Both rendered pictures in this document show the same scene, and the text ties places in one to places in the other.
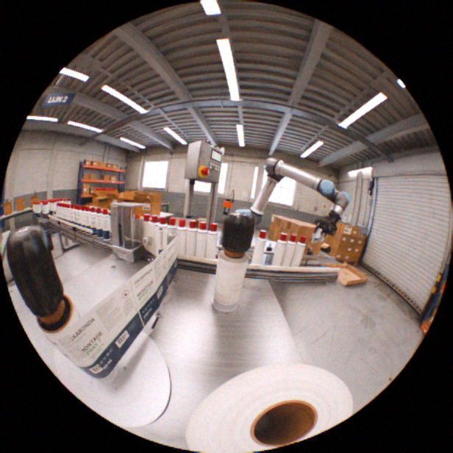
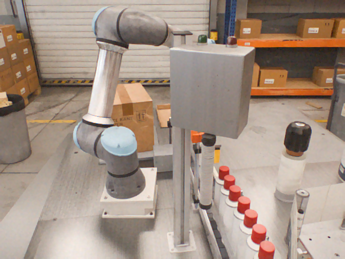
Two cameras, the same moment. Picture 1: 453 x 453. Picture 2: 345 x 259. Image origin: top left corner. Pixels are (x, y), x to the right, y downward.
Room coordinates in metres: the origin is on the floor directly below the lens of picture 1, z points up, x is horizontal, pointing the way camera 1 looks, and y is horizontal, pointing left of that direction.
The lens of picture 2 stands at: (0.86, 0.81, 1.59)
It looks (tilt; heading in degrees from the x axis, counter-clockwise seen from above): 26 degrees down; 264
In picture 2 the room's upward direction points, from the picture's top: straight up
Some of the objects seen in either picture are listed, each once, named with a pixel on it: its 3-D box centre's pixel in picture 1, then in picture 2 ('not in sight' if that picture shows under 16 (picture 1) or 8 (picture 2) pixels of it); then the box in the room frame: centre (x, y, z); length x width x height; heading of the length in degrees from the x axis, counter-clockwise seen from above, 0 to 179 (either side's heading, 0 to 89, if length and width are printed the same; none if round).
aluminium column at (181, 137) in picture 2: (212, 204); (181, 155); (0.76, 0.10, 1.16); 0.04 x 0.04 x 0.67; 1
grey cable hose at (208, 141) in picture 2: (190, 199); (207, 173); (0.71, 0.22, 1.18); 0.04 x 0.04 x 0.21
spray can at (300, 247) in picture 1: (298, 254); not in sight; (0.62, -0.42, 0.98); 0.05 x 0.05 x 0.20
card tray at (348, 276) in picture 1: (346, 273); (177, 114); (0.64, -0.94, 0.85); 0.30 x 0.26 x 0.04; 91
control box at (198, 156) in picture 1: (204, 163); (211, 88); (0.69, 0.16, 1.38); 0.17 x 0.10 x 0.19; 146
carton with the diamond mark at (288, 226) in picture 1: (299, 239); (125, 117); (0.96, -0.62, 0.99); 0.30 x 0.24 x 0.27; 100
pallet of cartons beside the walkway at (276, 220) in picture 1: (284, 231); not in sight; (4.03, -1.93, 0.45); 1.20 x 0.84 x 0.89; 174
